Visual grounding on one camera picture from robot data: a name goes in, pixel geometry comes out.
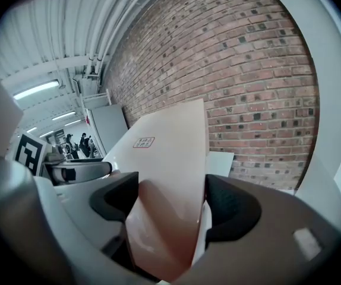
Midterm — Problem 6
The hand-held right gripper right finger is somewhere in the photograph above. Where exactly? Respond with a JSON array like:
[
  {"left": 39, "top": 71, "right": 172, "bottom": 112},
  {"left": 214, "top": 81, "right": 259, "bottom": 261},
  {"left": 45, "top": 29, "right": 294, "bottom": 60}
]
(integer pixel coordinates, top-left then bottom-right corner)
[{"left": 170, "top": 173, "right": 341, "bottom": 285}]

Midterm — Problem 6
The white board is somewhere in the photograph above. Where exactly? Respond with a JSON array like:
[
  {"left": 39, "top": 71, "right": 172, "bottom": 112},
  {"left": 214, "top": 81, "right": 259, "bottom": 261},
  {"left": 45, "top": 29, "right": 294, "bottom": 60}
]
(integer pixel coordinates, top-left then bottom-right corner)
[{"left": 205, "top": 151, "right": 235, "bottom": 178}]

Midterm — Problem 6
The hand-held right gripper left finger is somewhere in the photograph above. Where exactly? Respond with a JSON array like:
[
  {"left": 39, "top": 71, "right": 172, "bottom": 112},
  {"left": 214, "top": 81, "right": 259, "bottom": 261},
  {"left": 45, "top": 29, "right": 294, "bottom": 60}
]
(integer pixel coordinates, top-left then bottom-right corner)
[{"left": 0, "top": 156, "right": 140, "bottom": 285}]

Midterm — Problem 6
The white cabinet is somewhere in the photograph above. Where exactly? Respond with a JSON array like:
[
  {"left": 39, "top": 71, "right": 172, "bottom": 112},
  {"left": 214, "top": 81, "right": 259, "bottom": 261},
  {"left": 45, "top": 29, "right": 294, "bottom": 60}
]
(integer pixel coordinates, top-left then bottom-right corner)
[{"left": 86, "top": 103, "right": 129, "bottom": 160}]

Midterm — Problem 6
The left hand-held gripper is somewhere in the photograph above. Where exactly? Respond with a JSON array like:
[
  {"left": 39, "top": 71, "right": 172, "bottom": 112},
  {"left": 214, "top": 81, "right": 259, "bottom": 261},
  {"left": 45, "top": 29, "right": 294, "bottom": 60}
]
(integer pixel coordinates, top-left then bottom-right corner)
[{"left": 12, "top": 132, "right": 113, "bottom": 187}]

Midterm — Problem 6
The pale pink folder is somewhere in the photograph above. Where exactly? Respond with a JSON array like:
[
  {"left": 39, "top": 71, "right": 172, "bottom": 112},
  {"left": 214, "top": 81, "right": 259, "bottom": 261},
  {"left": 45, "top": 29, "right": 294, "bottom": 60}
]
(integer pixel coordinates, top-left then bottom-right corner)
[{"left": 102, "top": 98, "right": 210, "bottom": 282}]

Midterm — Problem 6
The white ceiling pipe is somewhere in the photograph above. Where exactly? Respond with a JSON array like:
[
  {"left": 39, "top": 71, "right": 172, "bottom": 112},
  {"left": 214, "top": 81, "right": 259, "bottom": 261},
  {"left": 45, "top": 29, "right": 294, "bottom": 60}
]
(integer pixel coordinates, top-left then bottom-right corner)
[
  {"left": 97, "top": 0, "right": 162, "bottom": 62},
  {"left": 87, "top": 0, "right": 149, "bottom": 62}
]

